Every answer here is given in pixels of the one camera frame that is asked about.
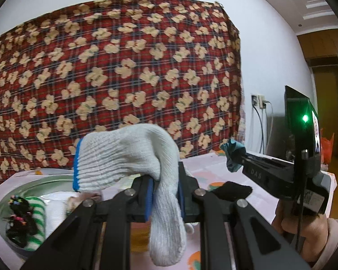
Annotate teal blue cloth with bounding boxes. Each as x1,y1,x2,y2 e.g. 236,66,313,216
220,139,247,173

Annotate black multicolour hair ties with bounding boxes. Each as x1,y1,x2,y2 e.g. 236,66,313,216
5,195,39,248

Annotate white knit work glove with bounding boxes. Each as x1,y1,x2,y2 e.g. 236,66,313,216
73,124,187,266

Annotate black power cable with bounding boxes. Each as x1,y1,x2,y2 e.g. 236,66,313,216
253,103,265,154

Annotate white wall power outlet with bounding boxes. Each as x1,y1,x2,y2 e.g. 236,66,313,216
251,94,268,109

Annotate green white striped cloth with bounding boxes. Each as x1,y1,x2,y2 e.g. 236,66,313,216
24,196,46,252

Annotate red plaid teddy bear blanket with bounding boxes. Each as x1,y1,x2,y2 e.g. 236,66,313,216
0,0,245,185

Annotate pink folded cloth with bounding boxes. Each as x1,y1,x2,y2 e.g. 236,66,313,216
66,192,102,213

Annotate white power cable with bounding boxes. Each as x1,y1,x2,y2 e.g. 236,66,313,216
264,100,274,155

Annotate black fuzzy cloth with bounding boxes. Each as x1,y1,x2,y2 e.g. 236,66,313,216
212,182,253,202

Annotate round metal tin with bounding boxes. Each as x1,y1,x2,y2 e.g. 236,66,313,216
0,174,79,262

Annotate yellow sponge cloth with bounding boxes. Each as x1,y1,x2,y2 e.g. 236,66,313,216
130,221,151,253

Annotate person's right hand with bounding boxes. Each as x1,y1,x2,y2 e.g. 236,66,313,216
272,200,329,262

